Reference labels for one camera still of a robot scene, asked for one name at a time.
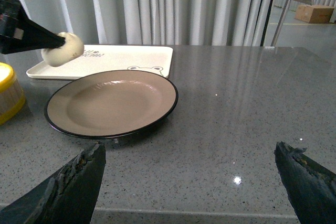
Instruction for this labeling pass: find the white rectangular bear tray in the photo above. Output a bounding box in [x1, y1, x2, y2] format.
[26, 45, 173, 80]

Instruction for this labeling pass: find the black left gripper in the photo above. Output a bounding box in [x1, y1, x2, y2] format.
[1, 0, 65, 54]

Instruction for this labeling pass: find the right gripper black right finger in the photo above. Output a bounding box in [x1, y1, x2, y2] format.
[274, 142, 335, 223]

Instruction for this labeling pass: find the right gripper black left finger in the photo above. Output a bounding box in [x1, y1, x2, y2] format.
[1, 143, 106, 223]

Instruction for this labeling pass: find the white steamed bun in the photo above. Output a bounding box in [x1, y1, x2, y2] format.
[41, 32, 85, 67]

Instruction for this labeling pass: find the metal stand with black clamp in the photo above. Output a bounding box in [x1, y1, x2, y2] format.
[270, 0, 316, 47]

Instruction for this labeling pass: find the yellow rimmed wooden steamer basket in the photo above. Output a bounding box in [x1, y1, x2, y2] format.
[1, 62, 26, 125]

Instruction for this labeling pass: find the grey pleated curtain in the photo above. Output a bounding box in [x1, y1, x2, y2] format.
[0, 0, 281, 47]

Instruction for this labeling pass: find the beige plate with black rim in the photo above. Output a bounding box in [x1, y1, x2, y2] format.
[45, 70, 179, 139]

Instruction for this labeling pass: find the cardboard box on floor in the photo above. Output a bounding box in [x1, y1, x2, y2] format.
[295, 5, 334, 24]

